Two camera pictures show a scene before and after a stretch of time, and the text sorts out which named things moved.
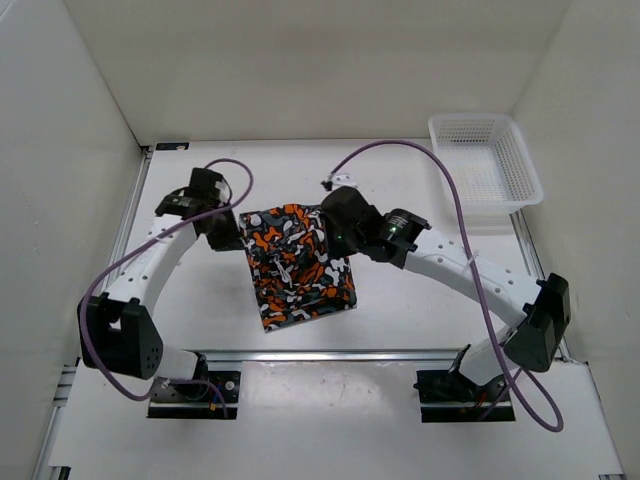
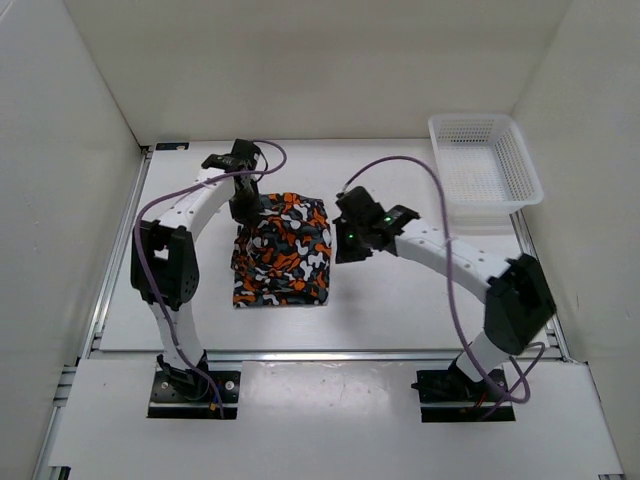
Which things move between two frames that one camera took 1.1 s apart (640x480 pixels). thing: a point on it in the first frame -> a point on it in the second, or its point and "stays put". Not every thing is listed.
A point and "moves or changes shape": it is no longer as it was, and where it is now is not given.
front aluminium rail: (328, 355) stays put
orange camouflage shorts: (297, 272) moves or changes shape
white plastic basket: (493, 168) stays put
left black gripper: (232, 240) -> (244, 216)
